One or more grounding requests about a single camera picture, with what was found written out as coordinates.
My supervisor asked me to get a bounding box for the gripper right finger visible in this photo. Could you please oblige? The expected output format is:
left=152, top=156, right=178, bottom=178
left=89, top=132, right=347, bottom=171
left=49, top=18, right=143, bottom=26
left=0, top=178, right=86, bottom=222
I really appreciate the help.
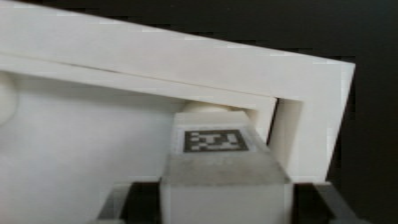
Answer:
left=292, top=182, right=372, bottom=224

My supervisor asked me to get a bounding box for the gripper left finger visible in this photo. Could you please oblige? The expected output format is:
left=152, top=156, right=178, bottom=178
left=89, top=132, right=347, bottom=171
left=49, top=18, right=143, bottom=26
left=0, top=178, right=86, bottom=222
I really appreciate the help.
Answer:
left=88, top=181, right=162, bottom=224

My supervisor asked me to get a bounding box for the white table leg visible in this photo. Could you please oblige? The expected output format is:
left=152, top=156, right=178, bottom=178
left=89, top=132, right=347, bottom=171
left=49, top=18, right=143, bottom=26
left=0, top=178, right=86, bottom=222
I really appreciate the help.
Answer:
left=160, top=102, right=294, bottom=224

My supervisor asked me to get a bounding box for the white U-shaped fence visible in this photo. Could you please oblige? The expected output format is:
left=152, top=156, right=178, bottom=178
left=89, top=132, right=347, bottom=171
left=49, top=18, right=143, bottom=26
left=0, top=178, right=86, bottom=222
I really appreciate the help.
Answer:
left=0, top=0, right=356, bottom=182

